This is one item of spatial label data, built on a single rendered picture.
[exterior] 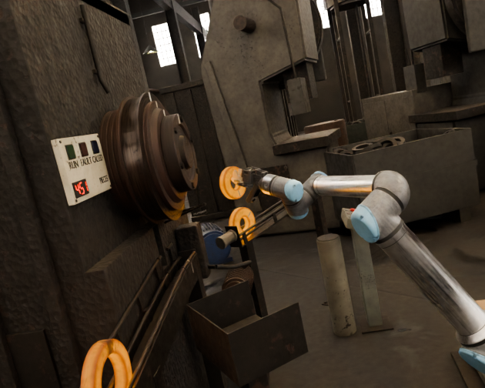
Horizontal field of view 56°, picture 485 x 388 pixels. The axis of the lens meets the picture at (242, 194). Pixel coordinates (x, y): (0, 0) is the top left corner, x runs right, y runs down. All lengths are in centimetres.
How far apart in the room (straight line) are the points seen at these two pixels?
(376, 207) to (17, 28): 113
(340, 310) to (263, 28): 271
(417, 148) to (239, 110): 163
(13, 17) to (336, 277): 177
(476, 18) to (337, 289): 300
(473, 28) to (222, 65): 222
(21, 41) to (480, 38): 396
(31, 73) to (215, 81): 321
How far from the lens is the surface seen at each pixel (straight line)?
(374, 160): 367
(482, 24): 469
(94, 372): 107
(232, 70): 438
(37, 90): 133
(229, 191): 210
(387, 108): 571
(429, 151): 388
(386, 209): 152
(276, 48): 426
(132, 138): 150
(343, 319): 246
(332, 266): 235
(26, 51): 135
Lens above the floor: 119
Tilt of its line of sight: 9 degrees down
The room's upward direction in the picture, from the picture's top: 12 degrees counter-clockwise
